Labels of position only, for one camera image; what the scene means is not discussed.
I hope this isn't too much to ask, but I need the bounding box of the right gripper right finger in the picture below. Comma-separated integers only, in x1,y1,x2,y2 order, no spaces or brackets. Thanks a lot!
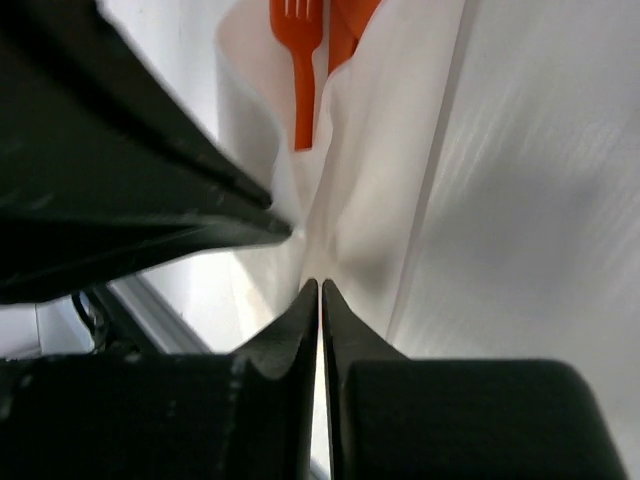
322,280,626,479

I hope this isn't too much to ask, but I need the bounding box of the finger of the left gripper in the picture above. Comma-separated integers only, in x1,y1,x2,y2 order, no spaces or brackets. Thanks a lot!
1,1,271,209
1,33,291,304

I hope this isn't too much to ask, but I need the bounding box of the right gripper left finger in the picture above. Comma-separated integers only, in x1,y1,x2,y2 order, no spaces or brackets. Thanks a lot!
1,280,318,479

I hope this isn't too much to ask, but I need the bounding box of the white paper napkin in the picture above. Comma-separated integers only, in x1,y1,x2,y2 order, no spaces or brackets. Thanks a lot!
215,1,464,337

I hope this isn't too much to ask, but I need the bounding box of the orange plastic fork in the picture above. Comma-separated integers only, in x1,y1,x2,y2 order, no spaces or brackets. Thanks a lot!
269,0,324,151

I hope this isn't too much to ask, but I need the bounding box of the aluminium mounting rail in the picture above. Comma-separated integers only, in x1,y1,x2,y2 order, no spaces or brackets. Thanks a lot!
107,276,211,354

